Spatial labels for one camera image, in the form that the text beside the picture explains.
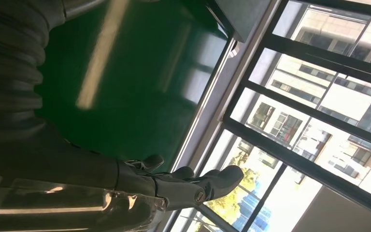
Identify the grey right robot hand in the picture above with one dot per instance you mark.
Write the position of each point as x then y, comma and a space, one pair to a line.
60, 192

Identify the white conveyor roller end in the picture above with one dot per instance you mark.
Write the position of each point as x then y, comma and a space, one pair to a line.
234, 49

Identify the blue glass building outside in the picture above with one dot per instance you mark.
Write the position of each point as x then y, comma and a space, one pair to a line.
252, 211

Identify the beige building outside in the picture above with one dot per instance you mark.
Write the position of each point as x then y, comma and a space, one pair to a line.
307, 89

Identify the white panel behind window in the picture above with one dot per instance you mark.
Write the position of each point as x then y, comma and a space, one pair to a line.
339, 214

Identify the silver conveyor side rail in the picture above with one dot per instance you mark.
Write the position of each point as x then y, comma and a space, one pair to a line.
204, 102

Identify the dark window frame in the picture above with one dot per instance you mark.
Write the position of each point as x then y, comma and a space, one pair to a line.
300, 83

